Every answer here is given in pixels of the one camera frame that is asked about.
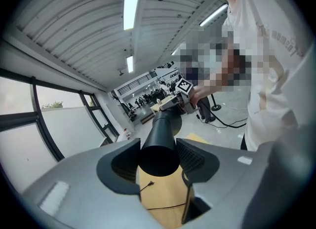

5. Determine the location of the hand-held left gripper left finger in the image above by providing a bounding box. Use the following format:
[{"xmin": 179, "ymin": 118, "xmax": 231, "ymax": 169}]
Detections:
[{"xmin": 21, "ymin": 138, "xmax": 164, "ymax": 229}]

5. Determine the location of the black floor cable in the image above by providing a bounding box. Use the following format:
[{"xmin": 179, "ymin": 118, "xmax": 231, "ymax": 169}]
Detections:
[{"xmin": 197, "ymin": 99, "xmax": 248, "ymax": 129}]

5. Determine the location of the black desk lamp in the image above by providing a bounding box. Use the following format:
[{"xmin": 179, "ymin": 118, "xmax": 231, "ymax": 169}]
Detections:
[{"xmin": 137, "ymin": 106, "xmax": 196, "ymax": 225}]

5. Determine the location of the wooden step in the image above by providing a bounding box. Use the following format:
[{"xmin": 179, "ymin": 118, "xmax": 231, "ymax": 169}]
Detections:
[{"xmin": 140, "ymin": 111, "xmax": 157, "ymax": 125}]

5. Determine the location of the small wooden table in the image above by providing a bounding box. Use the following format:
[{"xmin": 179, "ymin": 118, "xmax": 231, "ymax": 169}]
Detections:
[{"xmin": 137, "ymin": 133, "xmax": 210, "ymax": 229}]

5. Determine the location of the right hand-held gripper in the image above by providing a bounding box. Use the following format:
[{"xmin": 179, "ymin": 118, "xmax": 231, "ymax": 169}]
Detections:
[{"xmin": 159, "ymin": 77, "xmax": 200, "ymax": 115}]

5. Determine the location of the black-framed window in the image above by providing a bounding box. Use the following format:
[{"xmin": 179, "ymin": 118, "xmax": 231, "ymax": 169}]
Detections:
[{"xmin": 0, "ymin": 68, "xmax": 120, "ymax": 162}]

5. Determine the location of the small rectangular ceiling light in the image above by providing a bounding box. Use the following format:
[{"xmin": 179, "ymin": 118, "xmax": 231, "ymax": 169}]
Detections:
[{"xmin": 126, "ymin": 55, "xmax": 134, "ymax": 74}]

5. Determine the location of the narrow ceiling strip light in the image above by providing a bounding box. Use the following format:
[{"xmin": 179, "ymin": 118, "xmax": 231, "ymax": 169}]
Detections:
[{"xmin": 198, "ymin": 3, "xmax": 229, "ymax": 27}]

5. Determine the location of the black stanchion post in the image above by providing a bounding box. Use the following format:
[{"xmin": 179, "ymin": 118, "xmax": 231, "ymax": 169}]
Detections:
[{"xmin": 210, "ymin": 93, "xmax": 222, "ymax": 112}]

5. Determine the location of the person's right hand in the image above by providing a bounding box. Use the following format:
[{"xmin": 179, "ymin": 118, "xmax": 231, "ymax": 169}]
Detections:
[{"xmin": 189, "ymin": 85, "xmax": 211, "ymax": 106}]

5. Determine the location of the person's right forearm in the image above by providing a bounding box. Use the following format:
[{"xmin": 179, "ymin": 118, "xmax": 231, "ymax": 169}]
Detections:
[{"xmin": 203, "ymin": 50, "xmax": 252, "ymax": 95}]

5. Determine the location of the person's white shirt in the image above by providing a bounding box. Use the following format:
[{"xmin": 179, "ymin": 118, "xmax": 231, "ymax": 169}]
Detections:
[{"xmin": 217, "ymin": 0, "xmax": 314, "ymax": 152}]

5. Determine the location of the white frosted panel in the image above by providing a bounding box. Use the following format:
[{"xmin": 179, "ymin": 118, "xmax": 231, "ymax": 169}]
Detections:
[{"xmin": 40, "ymin": 106, "xmax": 107, "ymax": 155}]

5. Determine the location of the long ceiling light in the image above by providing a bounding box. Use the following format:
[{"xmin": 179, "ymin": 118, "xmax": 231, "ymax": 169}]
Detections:
[{"xmin": 122, "ymin": 0, "xmax": 146, "ymax": 31}]

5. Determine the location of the black balcony railing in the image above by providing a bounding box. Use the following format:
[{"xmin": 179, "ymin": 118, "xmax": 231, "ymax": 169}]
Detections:
[{"xmin": 117, "ymin": 71, "xmax": 158, "ymax": 96}]

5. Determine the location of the pale yellow table top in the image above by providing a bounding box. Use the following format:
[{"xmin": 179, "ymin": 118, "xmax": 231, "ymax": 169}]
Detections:
[{"xmin": 150, "ymin": 94, "xmax": 174, "ymax": 112}]

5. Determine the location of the black thin cable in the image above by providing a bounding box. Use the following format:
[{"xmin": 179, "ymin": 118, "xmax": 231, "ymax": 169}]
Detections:
[{"xmin": 139, "ymin": 180, "xmax": 186, "ymax": 211}]

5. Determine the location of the group of people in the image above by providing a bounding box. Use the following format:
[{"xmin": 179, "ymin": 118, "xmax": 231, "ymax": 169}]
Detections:
[{"xmin": 134, "ymin": 80, "xmax": 171, "ymax": 106}]

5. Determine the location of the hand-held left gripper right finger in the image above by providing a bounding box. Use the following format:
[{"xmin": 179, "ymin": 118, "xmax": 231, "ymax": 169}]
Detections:
[{"xmin": 176, "ymin": 138, "xmax": 267, "ymax": 229}]

